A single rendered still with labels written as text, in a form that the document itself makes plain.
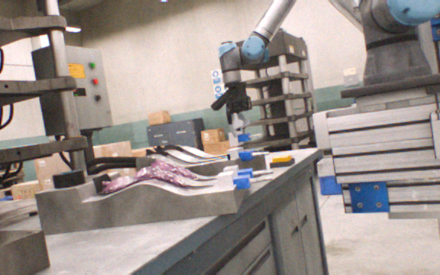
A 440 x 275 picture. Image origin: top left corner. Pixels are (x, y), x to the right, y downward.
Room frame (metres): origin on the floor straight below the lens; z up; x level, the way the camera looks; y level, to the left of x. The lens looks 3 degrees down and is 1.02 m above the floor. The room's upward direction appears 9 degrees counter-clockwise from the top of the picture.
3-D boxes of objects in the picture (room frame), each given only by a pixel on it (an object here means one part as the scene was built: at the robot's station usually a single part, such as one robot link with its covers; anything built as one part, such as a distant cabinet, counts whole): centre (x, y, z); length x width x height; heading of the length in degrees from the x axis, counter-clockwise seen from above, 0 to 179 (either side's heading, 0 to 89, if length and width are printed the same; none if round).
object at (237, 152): (1.25, -0.10, 0.89); 0.13 x 0.05 x 0.05; 63
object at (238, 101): (1.57, -0.11, 1.09); 0.09 x 0.08 x 0.12; 63
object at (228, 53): (1.57, -0.10, 1.25); 0.09 x 0.08 x 0.11; 84
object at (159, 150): (1.41, 0.11, 0.92); 0.35 x 0.16 x 0.09; 63
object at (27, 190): (5.98, 2.85, 0.34); 0.63 x 0.45 x 0.40; 63
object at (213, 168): (1.42, 0.12, 0.87); 0.50 x 0.26 x 0.14; 63
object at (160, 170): (1.07, 0.20, 0.90); 0.26 x 0.18 x 0.08; 80
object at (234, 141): (1.56, -0.12, 0.93); 0.13 x 0.05 x 0.05; 63
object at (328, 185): (4.37, -1.39, 0.11); 0.61 x 0.41 x 0.22; 63
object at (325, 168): (4.37, -1.39, 0.28); 0.61 x 0.41 x 0.15; 63
